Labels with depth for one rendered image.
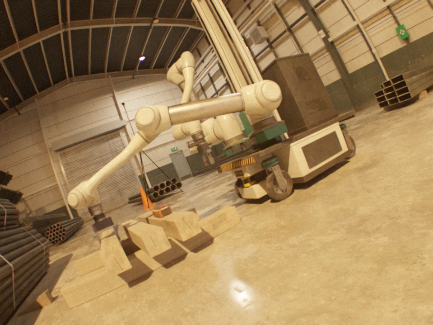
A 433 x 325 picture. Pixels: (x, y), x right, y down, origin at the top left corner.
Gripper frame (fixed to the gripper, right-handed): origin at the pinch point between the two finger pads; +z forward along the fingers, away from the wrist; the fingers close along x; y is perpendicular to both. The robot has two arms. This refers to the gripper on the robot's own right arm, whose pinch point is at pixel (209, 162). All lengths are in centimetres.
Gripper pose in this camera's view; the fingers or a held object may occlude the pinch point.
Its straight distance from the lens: 171.8
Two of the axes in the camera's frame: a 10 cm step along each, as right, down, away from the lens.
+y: 8.7, -3.7, 3.3
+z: 3.9, 9.2, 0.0
